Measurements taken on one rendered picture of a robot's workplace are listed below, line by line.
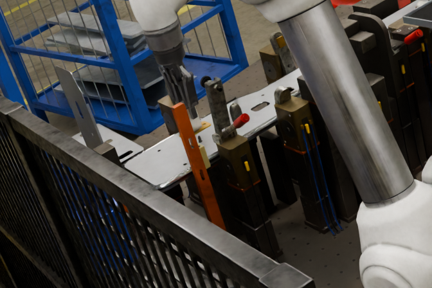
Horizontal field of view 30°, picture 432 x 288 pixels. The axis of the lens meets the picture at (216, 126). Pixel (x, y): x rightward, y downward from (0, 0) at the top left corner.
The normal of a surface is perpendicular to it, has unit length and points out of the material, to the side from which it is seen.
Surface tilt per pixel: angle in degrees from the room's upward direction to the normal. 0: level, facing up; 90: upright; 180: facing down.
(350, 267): 0
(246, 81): 0
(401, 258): 43
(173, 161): 0
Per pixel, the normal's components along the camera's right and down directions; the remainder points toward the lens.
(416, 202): 0.08, -0.57
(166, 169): -0.27, -0.86
